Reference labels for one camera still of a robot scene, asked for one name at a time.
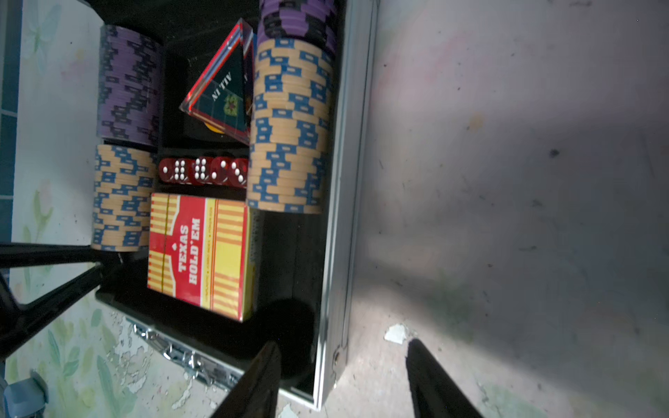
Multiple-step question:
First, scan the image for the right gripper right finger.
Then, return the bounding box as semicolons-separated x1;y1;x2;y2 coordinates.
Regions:
406;339;483;418

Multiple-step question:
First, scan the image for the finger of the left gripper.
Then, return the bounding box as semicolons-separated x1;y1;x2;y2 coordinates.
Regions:
1;265;120;361
1;243;149;268

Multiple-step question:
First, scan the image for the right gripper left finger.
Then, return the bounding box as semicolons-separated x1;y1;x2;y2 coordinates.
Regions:
211;341;282;418

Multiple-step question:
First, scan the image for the silver aluminium poker case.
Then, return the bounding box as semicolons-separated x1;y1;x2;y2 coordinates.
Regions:
91;1;379;410

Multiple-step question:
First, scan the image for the orange blue chip stack left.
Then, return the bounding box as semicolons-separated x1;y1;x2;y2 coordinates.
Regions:
92;144;158;253

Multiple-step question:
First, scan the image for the orange blue chip stack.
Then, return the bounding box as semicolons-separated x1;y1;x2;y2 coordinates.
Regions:
92;144;158;253
247;38;335;214

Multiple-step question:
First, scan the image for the red yellow card deck box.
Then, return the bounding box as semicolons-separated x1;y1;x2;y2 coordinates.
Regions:
147;193;263;322

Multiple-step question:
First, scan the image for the purple chip stack left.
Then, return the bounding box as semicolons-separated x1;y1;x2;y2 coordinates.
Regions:
97;24;163;146

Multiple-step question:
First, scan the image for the purple chip stack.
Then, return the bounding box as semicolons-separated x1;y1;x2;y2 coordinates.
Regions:
97;24;163;146
258;0;339;54

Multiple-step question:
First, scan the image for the red dice row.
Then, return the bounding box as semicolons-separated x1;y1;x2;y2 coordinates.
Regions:
159;156;249;189

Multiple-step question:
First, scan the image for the triangular all-in button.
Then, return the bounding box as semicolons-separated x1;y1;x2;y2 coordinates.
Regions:
179;18;257;145

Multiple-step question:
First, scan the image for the orange blue chip stack right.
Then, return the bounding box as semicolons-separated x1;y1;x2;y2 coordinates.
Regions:
247;38;335;214

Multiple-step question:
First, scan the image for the purple chip stack right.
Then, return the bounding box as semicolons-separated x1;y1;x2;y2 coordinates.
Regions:
258;0;339;54

